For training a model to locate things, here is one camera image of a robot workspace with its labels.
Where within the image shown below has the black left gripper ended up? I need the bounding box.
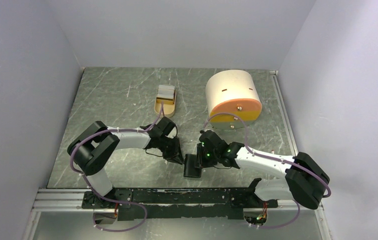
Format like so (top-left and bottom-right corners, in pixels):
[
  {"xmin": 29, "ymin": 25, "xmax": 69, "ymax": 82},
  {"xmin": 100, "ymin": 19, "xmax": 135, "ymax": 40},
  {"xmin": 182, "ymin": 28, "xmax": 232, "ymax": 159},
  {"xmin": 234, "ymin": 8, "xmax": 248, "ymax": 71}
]
[{"xmin": 158, "ymin": 136, "xmax": 185, "ymax": 166}]

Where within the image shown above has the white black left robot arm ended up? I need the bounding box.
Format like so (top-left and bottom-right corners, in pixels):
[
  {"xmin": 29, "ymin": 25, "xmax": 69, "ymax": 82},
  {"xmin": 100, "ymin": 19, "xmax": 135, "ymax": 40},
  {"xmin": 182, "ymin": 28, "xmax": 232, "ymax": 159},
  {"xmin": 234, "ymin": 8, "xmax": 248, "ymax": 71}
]
[{"xmin": 67, "ymin": 117, "xmax": 184, "ymax": 208}]

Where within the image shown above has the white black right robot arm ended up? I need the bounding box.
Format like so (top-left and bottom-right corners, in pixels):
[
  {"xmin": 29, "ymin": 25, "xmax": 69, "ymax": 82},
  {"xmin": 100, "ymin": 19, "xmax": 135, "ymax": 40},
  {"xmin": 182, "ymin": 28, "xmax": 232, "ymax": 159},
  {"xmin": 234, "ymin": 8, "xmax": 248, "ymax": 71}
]
[{"xmin": 197, "ymin": 130, "xmax": 331, "ymax": 210}]

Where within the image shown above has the beige oval card tray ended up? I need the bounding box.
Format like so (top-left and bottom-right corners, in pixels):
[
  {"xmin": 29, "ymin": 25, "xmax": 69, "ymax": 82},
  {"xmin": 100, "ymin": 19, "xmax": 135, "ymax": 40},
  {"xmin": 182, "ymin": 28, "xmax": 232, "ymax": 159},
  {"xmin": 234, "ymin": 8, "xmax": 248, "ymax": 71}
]
[{"xmin": 154, "ymin": 92, "xmax": 177, "ymax": 118}]

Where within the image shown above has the stack of credit cards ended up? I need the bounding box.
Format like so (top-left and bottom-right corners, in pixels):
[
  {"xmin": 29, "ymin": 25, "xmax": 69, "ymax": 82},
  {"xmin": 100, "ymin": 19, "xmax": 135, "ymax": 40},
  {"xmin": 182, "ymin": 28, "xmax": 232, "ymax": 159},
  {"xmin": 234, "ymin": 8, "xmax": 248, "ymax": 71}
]
[{"xmin": 156, "ymin": 84, "xmax": 176, "ymax": 105}]

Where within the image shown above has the cream cylindrical drawer box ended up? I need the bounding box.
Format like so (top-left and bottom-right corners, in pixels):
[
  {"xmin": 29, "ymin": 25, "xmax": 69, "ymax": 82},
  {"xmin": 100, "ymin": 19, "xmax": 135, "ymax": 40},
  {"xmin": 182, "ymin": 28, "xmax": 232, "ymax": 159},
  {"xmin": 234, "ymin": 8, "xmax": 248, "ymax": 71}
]
[{"xmin": 205, "ymin": 69, "xmax": 262, "ymax": 130}]

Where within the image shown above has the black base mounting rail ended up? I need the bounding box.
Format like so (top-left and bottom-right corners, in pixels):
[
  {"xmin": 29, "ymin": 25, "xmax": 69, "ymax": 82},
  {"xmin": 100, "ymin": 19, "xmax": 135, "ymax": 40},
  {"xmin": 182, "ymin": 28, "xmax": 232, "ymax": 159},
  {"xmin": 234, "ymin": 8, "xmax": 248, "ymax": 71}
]
[{"xmin": 81, "ymin": 187, "xmax": 278, "ymax": 221}]

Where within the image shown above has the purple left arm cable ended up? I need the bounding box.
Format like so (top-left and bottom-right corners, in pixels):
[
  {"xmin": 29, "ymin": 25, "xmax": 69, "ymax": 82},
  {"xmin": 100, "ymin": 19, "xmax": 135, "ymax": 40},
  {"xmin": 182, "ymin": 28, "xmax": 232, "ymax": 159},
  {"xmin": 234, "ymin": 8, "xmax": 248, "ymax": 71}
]
[{"xmin": 69, "ymin": 101, "xmax": 166, "ymax": 233}]

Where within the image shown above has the left aluminium extrusion rail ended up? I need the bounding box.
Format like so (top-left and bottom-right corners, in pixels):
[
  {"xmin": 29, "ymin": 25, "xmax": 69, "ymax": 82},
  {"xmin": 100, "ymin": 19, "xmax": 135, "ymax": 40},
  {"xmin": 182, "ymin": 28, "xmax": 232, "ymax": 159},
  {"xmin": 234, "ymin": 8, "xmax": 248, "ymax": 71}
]
[{"xmin": 32, "ymin": 189, "xmax": 93, "ymax": 213}]

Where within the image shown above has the aluminium extrusion rail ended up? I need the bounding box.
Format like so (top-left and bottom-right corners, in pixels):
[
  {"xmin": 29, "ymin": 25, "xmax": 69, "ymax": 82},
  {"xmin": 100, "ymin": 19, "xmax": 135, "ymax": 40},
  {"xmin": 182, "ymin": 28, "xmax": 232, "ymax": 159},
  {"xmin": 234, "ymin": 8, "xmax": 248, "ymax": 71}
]
[
  {"xmin": 32, "ymin": 189, "xmax": 93, "ymax": 213},
  {"xmin": 270, "ymin": 70, "xmax": 325, "ymax": 240}
]

